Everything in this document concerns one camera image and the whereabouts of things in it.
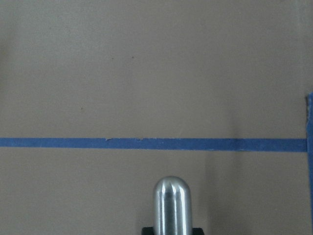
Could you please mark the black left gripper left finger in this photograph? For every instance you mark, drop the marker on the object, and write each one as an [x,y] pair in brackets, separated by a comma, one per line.
[147,231]

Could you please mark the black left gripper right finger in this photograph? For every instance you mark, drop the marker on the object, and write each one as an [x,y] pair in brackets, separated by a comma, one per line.
[197,231]

